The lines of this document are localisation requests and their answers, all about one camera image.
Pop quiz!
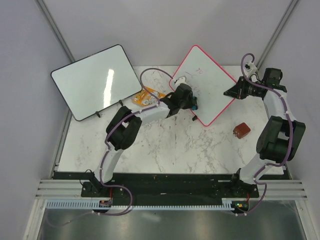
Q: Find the white slotted cable duct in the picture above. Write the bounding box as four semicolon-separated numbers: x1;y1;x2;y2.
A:
46;199;234;211

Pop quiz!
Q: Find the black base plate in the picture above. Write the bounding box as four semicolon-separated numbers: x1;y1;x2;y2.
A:
52;171;292;210

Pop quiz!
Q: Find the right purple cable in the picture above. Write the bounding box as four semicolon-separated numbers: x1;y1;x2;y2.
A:
231;52;295;217

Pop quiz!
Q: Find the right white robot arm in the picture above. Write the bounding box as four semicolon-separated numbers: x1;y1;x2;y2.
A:
223;68;306;197

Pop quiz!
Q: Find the orange illustrated book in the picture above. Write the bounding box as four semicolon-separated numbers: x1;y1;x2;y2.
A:
132;87;165;107

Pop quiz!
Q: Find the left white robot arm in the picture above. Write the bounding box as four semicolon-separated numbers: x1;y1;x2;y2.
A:
81;83;198;197

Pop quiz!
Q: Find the black framed whiteboard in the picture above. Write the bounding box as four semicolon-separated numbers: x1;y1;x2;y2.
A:
50;44;142;122

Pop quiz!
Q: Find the brown power adapter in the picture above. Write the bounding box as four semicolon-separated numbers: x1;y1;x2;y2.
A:
233;122;251;139

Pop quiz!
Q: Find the aluminium rail frame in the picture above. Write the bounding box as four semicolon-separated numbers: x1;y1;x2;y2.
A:
22;109;313;240

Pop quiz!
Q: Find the pink framed whiteboard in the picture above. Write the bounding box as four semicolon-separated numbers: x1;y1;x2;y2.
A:
169;45;236;127

